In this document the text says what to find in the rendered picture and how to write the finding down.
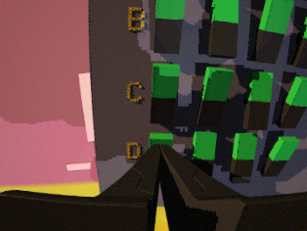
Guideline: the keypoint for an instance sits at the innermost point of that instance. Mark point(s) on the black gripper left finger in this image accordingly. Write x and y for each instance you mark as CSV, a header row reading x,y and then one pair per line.
x,y
130,204

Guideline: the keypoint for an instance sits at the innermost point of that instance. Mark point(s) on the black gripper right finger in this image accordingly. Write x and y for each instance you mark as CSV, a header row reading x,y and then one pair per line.
x,y
195,201

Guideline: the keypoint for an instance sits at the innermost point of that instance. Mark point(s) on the grey switch panel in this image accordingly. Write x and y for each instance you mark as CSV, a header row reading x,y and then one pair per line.
x,y
222,82

